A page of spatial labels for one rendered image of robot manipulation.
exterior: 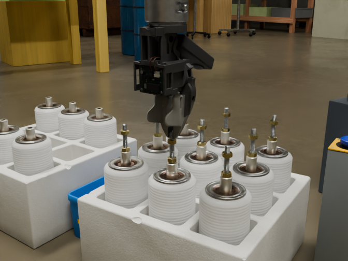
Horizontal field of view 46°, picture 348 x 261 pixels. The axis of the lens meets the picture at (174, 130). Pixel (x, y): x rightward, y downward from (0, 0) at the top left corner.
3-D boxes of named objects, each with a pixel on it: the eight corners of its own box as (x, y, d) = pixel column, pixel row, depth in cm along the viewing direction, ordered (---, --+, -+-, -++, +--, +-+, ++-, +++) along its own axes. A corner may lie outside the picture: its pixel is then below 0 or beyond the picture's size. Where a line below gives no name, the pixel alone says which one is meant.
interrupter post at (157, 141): (157, 146, 98) (157, 133, 97) (164, 148, 97) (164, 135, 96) (150, 149, 96) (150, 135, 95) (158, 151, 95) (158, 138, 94)
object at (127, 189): (100, 245, 90) (95, 169, 84) (118, 223, 98) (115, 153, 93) (140, 252, 87) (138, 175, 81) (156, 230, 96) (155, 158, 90)
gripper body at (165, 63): (132, 94, 73) (130, 25, 69) (162, 86, 79) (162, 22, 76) (166, 100, 68) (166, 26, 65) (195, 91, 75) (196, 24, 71)
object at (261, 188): (250, 264, 83) (256, 184, 78) (215, 244, 90) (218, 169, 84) (277, 245, 90) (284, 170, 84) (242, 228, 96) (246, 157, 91)
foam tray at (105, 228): (175, 201, 124) (175, 145, 118) (303, 241, 103) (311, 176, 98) (82, 269, 93) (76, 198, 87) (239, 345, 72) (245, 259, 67)
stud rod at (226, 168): (229, 183, 75) (231, 144, 72) (227, 185, 74) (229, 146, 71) (223, 182, 75) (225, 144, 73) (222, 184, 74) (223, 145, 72)
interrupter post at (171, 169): (179, 178, 80) (179, 163, 79) (169, 180, 79) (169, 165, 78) (174, 174, 83) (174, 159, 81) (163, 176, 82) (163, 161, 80)
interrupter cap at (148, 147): (157, 141, 102) (157, 139, 101) (180, 148, 97) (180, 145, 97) (135, 149, 96) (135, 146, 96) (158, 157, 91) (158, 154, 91)
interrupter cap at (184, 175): (198, 181, 79) (198, 178, 79) (162, 189, 76) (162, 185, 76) (180, 167, 86) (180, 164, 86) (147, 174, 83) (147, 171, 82)
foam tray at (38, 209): (59, 164, 152) (55, 117, 146) (139, 192, 130) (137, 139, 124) (-46, 204, 122) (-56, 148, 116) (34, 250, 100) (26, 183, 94)
